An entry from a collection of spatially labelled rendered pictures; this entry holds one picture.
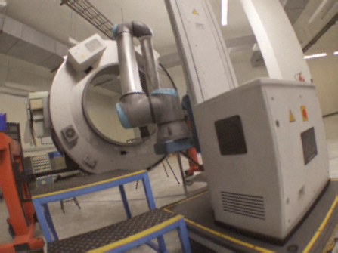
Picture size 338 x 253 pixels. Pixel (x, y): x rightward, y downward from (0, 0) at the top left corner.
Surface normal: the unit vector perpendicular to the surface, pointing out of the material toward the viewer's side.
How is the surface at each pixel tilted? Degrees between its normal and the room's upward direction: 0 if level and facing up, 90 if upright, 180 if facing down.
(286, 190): 90
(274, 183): 90
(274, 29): 90
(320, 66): 90
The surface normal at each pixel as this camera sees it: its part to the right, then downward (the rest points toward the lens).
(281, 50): -0.24, -0.02
